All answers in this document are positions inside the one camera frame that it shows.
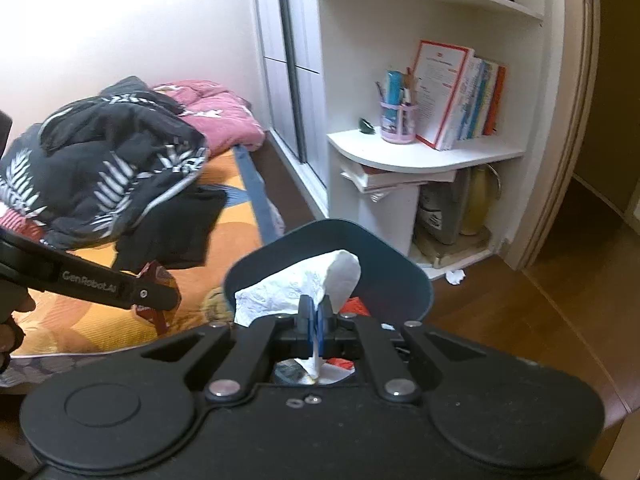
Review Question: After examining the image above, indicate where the pale patterned cloth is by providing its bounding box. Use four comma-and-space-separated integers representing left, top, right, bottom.
267, 200, 287, 236

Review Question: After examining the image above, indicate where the black cloth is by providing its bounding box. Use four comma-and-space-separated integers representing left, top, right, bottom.
115, 185, 228, 271

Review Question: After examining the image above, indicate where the black leaf-print quilt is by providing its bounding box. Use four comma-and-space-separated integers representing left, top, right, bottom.
0, 76, 210, 251

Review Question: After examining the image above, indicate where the grey white bag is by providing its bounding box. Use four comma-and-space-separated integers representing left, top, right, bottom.
415, 180, 471, 246

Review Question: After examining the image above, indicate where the teal deer-print trash bin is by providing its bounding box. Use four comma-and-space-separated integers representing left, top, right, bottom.
223, 219, 433, 342

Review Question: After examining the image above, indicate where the red brown snack wrapper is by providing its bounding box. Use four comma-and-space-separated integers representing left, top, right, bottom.
132, 259, 180, 338

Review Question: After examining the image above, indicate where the white shelf unit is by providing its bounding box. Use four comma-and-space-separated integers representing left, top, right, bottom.
315, 0, 548, 281

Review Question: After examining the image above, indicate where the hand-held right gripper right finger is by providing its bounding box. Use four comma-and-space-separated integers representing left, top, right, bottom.
316, 294, 488, 404

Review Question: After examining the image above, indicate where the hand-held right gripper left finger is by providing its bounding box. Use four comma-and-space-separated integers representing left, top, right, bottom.
141, 296, 318, 404

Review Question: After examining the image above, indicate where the stack of books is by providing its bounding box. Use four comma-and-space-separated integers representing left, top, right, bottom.
340, 160, 458, 203

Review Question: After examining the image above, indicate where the row of books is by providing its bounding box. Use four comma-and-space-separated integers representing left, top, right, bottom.
452, 55, 507, 148

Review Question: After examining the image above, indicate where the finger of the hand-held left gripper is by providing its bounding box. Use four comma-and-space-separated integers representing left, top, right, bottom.
124, 279, 181, 312

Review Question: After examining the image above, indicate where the bed with orange floral cover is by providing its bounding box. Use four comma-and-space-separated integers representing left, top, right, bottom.
0, 147, 286, 391

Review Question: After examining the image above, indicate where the bunch of pens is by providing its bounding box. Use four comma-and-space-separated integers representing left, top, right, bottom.
375, 67, 418, 108

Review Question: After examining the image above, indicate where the pink pen holder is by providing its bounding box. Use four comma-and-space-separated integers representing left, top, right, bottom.
380, 100, 418, 145

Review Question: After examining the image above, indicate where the red-bordered book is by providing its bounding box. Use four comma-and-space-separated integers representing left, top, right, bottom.
414, 40, 476, 152

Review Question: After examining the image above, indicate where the blue bed sheet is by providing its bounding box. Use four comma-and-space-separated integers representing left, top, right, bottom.
234, 144, 286, 241

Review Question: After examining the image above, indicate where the white sliding wardrobe door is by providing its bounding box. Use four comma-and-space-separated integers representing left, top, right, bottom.
250, 0, 331, 196

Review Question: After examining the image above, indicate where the yellow thermos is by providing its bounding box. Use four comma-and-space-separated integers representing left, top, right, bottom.
460, 164, 501, 236

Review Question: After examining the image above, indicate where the white tissue paper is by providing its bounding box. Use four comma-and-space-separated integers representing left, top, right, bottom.
232, 249, 362, 382

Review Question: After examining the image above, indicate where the person's left hand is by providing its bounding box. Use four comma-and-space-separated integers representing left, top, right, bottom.
0, 280, 37, 374

